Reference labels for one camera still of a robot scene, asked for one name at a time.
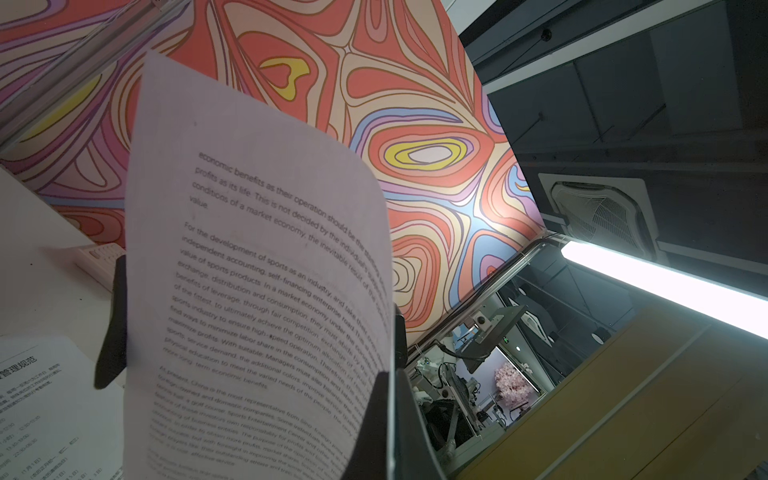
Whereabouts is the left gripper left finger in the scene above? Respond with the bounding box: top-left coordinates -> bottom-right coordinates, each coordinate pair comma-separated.
94,255 -> 128,390

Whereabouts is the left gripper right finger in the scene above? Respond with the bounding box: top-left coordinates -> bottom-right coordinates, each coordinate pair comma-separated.
342,308 -> 445,479

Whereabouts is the printed English text sheet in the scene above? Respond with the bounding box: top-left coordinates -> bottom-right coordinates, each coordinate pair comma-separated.
124,53 -> 394,479

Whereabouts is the printed Chinese text sheet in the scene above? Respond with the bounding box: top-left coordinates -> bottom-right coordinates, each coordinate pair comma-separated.
1,336 -> 123,480

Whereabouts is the ceiling air conditioner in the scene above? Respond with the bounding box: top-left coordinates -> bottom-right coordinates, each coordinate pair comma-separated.
539,173 -> 668,265

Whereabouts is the ceiling light tube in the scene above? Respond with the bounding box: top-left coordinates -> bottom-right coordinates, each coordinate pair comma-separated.
561,241 -> 767,338

